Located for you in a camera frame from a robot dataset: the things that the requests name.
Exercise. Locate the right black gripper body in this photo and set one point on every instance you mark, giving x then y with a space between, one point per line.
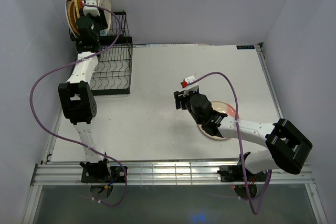
188 107

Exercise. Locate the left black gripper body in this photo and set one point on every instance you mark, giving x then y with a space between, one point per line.
98 24

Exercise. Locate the cream pink plate with sprig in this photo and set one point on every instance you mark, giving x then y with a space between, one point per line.
221 107

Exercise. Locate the round orange woven plate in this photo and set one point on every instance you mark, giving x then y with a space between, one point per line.
72 21

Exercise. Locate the white plate green maroon rim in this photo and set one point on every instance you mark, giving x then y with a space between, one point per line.
67 4

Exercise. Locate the round yellow green woven plate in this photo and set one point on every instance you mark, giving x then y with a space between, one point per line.
75 11

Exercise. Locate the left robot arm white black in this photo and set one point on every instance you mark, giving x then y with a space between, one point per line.
77 100

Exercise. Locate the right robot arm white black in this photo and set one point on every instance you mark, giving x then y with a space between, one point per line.
286 147

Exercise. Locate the blue label sticker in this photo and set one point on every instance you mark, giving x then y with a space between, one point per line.
245 47

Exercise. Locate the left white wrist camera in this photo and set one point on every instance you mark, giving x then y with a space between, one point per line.
89 7

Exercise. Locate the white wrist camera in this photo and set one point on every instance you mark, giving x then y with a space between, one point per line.
189 84
89 7

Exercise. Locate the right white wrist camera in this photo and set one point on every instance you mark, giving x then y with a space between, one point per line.
189 84

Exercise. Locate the black wire dish rack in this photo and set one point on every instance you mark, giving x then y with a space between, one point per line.
112 75

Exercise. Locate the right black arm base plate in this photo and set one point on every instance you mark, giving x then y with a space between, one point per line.
234 173

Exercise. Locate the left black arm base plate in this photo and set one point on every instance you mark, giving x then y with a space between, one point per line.
104 175

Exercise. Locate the aluminium front rail frame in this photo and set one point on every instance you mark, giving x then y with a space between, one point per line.
139 173

